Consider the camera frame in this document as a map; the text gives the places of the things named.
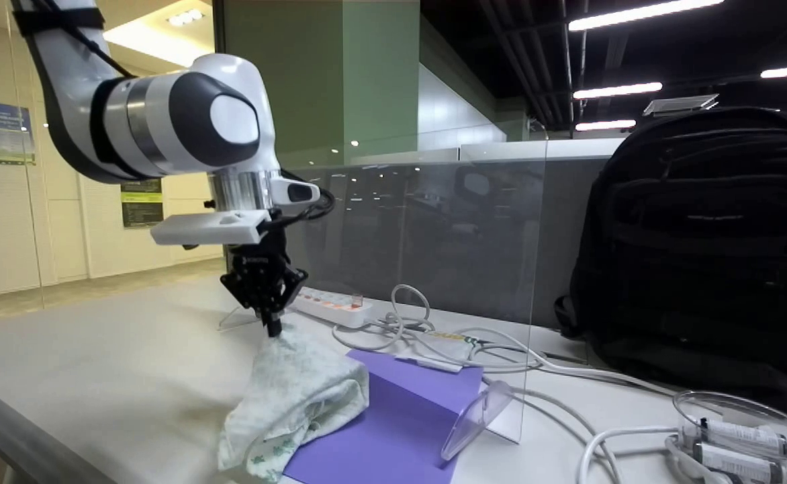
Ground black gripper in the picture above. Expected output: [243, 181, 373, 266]
[220, 228, 306, 340]

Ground white green patterned cloth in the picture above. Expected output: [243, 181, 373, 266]
[215, 328, 370, 484]

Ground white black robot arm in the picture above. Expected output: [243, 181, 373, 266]
[12, 0, 330, 333]

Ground white power strip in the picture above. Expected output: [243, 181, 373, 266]
[293, 287, 368, 328]

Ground grey partition divider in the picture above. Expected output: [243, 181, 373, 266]
[287, 138, 619, 326]

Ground green pillar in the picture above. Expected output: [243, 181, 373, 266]
[213, 0, 421, 170]

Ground black backpack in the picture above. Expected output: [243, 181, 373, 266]
[554, 106, 787, 411]

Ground white plug adapters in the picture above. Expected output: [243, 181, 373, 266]
[667, 418, 787, 484]

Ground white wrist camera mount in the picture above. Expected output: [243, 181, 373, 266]
[150, 211, 270, 244]

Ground dark wall sign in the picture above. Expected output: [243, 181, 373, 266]
[121, 181, 165, 228]

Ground blue wall poster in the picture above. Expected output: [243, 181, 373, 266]
[0, 97, 37, 170]

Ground white cable bundle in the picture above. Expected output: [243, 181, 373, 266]
[327, 282, 787, 484]

